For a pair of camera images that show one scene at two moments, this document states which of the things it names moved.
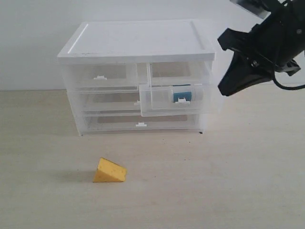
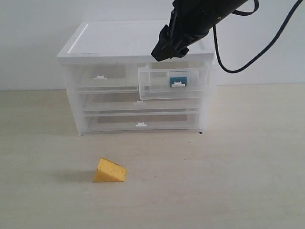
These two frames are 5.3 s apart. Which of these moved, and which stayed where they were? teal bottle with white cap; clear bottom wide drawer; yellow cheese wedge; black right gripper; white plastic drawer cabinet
Moved: teal bottle with white cap; black right gripper
Stayed: clear bottom wide drawer; yellow cheese wedge; white plastic drawer cabinet
